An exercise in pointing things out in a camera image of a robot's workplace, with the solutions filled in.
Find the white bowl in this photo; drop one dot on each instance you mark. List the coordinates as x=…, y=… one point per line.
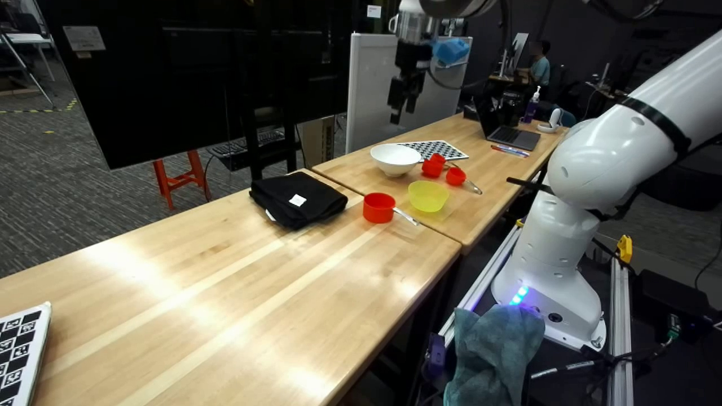
x=395, y=159

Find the white partition panel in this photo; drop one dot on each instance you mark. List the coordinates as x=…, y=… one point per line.
x=369, y=96

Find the black folded cloth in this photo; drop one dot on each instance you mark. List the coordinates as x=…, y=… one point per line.
x=299, y=198

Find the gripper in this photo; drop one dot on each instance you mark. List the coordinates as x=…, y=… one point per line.
x=413, y=59

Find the yellow clamp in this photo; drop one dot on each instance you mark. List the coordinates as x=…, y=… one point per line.
x=624, y=248

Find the large orange pot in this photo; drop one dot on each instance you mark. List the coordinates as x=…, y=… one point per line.
x=378, y=208

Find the person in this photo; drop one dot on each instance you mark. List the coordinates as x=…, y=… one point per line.
x=540, y=67

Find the laptop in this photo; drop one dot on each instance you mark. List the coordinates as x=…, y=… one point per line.
x=507, y=134

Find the monitor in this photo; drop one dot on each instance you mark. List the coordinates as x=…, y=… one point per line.
x=517, y=52

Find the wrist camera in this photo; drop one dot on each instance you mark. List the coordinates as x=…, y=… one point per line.
x=451, y=51

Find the red pen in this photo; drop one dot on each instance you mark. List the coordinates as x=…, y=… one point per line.
x=505, y=150

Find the black keyboard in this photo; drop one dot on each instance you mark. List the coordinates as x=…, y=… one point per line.
x=248, y=144

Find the pump bottle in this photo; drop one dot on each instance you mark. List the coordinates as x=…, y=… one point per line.
x=531, y=107

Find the small orange pot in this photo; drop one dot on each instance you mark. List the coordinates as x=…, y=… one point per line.
x=456, y=176
x=432, y=166

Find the yellow plastic bowl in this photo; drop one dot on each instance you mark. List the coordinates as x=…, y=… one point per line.
x=428, y=196

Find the checkered calibration board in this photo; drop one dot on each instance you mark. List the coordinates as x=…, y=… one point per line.
x=437, y=149
x=20, y=355

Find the hand controller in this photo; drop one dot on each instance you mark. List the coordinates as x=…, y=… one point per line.
x=554, y=119

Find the orange sawhorse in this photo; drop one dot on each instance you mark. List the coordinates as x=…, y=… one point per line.
x=179, y=177

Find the black power box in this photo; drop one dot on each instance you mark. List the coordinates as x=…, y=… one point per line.
x=674, y=296

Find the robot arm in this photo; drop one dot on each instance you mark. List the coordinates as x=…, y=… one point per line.
x=586, y=163

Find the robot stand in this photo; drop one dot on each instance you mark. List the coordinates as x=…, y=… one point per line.
x=620, y=316

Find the teal cloth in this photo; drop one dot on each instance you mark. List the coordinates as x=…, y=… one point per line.
x=491, y=355

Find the large black screen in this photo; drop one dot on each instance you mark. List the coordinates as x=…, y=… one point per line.
x=197, y=79

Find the blue pen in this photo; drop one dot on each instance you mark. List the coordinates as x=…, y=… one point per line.
x=514, y=149

